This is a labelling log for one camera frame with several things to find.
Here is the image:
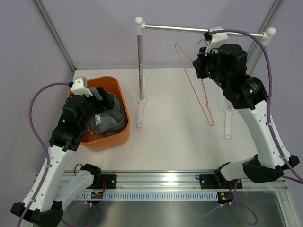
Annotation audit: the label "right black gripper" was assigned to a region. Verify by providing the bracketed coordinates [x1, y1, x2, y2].
[194, 45, 230, 91]

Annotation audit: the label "pink wire hanger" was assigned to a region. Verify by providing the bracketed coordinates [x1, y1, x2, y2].
[174, 39, 214, 126]

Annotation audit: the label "grey shorts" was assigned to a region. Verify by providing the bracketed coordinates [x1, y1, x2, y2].
[90, 93, 127, 137]

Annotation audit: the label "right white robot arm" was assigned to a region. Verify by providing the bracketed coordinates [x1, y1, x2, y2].
[193, 44, 300, 188]

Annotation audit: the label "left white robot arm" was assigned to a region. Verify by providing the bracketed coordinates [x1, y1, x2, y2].
[10, 87, 119, 227]

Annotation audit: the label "white metal clothes rack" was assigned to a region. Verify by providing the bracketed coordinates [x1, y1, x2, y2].
[134, 16, 277, 140]

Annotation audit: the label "orange plastic basket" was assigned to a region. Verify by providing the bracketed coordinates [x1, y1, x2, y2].
[69, 76, 130, 151]

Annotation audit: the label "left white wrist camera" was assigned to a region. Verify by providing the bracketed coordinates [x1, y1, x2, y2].
[71, 77, 93, 97]

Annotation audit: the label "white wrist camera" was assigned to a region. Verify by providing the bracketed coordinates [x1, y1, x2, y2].
[204, 26, 228, 56]
[71, 77, 93, 97]

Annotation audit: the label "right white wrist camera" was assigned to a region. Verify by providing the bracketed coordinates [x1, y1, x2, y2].
[204, 26, 228, 56]

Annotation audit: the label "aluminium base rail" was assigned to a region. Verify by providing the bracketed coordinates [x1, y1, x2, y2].
[33, 171, 288, 192]

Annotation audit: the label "white slotted cable duct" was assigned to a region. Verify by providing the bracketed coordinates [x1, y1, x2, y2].
[75, 191, 218, 201]

